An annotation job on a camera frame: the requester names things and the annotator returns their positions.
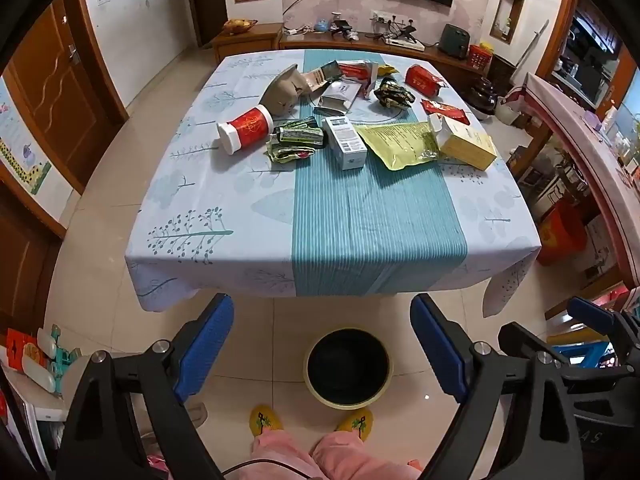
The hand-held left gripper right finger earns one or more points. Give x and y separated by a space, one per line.
440 352

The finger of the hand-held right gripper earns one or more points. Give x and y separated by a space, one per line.
590 312
525 342

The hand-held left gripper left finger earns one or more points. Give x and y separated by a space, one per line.
205 347

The round cream trash bin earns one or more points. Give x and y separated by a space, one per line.
348 370

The yellow carton box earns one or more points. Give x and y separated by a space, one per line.
467 147

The green wrapper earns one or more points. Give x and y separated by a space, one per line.
285 155

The yellow foil pouch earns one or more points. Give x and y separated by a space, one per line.
400 142

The white carton box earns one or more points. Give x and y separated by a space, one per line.
345 142

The green packet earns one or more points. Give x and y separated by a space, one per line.
297 132

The black and gold wrapper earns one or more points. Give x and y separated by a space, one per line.
392 92

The beige pouch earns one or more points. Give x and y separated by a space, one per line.
287 90

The bulky red packet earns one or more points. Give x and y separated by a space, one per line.
422 80

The silver foil wrapper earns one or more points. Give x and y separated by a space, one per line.
371 85

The silver carton box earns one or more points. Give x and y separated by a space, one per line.
340 92

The brown striped packet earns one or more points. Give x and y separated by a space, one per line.
314 79

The small yellow wrapper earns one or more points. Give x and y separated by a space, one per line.
386 67

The red and white packet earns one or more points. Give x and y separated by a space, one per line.
355 70

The small dark packet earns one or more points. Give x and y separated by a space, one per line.
329 71

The blue plastic stool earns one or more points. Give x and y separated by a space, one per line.
587 349

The red plastic bucket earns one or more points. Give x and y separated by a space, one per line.
560 235

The yellow patterned slipper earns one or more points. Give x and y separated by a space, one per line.
357 422
265 420

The pink patterned cloth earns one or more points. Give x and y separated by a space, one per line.
157 465

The person's pink trousers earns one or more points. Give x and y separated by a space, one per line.
280 460

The printed teal striped tablecloth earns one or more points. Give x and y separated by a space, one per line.
350 230

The white oblong case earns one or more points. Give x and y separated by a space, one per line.
42 370

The red paper box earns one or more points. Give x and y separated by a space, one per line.
17 352

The bar counter with pink cover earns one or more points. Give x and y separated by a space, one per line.
575 120

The plain wooden door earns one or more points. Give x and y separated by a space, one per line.
20 270

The dark ceramic pot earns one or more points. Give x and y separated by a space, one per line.
482 97

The wooden door with wavy panel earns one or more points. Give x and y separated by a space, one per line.
55 85

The wooden side cabinet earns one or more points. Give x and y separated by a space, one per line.
250 45

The white set-top box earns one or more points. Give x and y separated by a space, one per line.
405 44

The fruit bowl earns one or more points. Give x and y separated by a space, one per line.
240 25

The wooden television cabinet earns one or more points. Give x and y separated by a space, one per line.
320 42

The dark brown door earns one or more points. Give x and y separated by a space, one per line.
210 5

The light blue gadget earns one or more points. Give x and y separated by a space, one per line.
322 25

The children's wall poster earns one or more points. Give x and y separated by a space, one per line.
20 160

